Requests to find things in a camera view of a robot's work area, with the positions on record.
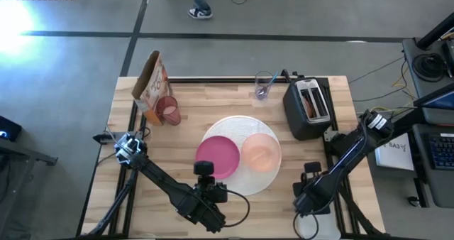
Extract grey metal stand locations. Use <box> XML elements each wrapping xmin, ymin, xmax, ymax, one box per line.
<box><xmin>0</xmin><ymin>136</ymin><xmax>58</xmax><ymax>234</ymax></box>

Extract white paper sheet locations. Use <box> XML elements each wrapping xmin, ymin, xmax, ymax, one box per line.
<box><xmin>375</xmin><ymin>131</ymin><xmax>415</xmax><ymax>172</ymax></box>

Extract blue plastic spoon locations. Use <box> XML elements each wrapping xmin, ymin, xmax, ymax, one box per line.
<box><xmin>264</xmin><ymin>70</ymin><xmax>279</xmax><ymax>92</ymax></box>

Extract laptop with blue screen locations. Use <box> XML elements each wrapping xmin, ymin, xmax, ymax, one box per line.
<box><xmin>413</xmin><ymin>83</ymin><xmax>454</xmax><ymax>126</ymax></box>

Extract white rectangular plastic tray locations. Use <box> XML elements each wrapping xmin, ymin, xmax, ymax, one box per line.
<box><xmin>296</xmin><ymin>211</ymin><xmax>342</xmax><ymax>240</ymax></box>

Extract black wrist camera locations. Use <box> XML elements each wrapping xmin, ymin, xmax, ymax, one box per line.
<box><xmin>194</xmin><ymin>160</ymin><xmax>215</xmax><ymax>184</ymax></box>
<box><xmin>304</xmin><ymin>160</ymin><xmax>322</xmax><ymax>175</ymax></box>

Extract large white round plate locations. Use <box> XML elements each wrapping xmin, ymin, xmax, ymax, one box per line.
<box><xmin>201</xmin><ymin>115</ymin><xmax>283</xmax><ymax>197</ymax></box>

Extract round brown bagel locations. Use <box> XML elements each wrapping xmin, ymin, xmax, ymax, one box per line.
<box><xmin>303</xmin><ymin>97</ymin><xmax>315</xmax><ymax>120</ymax></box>

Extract clear glass tumbler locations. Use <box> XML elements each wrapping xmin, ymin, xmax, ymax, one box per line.
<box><xmin>253</xmin><ymin>70</ymin><xmax>275</xmax><ymax>101</ymax></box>

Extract black two-slot toaster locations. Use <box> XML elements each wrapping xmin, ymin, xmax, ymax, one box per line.
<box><xmin>282</xmin><ymin>77</ymin><xmax>334</xmax><ymax>141</ymax></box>

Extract pink plastic plate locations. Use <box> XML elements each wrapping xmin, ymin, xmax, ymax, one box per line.
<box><xmin>195</xmin><ymin>136</ymin><xmax>241</xmax><ymax>180</ymax></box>

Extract black box with blue light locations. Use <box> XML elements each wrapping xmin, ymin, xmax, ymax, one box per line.
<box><xmin>0</xmin><ymin>115</ymin><xmax>23</xmax><ymax>143</ymax></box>

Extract pumpkin cereal box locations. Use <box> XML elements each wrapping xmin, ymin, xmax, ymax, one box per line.
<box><xmin>131</xmin><ymin>50</ymin><xmax>175</xmax><ymax>126</ymax></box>

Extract black toaster power cord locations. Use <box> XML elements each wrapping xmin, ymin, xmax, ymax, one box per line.
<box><xmin>279</xmin><ymin>68</ymin><xmax>302</xmax><ymax>81</ymax></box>

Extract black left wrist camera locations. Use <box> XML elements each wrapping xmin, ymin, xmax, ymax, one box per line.
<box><xmin>194</xmin><ymin>160</ymin><xmax>215</xmax><ymax>184</ymax></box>

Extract yellow cable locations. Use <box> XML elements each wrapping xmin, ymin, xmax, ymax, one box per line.
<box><xmin>368</xmin><ymin>60</ymin><xmax>416</xmax><ymax>115</ymax></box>

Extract red translucent plastic cup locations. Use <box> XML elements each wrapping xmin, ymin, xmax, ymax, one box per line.
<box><xmin>155</xmin><ymin>95</ymin><xmax>182</xmax><ymax>126</ymax></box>

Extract black table edge bracket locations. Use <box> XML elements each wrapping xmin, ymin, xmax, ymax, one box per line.
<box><xmin>92</xmin><ymin>133</ymin><xmax>118</xmax><ymax>145</ymax></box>

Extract black aluminium table frame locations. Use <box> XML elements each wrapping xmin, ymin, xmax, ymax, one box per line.
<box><xmin>76</xmin><ymin>69</ymin><xmax>387</xmax><ymax>239</ymax></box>

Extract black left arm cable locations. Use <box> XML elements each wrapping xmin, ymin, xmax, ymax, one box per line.
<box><xmin>218</xmin><ymin>186</ymin><xmax>251</xmax><ymax>229</ymax></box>

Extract black coiled cable bundle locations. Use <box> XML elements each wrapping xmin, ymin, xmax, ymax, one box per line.
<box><xmin>412</xmin><ymin>53</ymin><xmax>448</xmax><ymax>83</ymax></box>

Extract black computer keyboard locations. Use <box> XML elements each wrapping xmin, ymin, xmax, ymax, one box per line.
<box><xmin>427</xmin><ymin>133</ymin><xmax>454</xmax><ymax>170</ymax></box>

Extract peach plastic bowl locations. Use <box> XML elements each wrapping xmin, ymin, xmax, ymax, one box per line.
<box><xmin>240</xmin><ymin>133</ymin><xmax>282</xmax><ymax>173</ymax></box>

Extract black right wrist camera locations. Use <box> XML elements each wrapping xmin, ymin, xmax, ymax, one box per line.
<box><xmin>304</xmin><ymin>160</ymin><xmax>322</xmax><ymax>175</ymax></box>

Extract grey floor cable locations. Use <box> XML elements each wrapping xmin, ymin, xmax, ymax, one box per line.
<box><xmin>347</xmin><ymin>57</ymin><xmax>405</xmax><ymax>84</ymax></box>

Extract grey desk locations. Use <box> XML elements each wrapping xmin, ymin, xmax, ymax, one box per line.
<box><xmin>402</xmin><ymin>37</ymin><xmax>454</xmax><ymax>209</ymax></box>

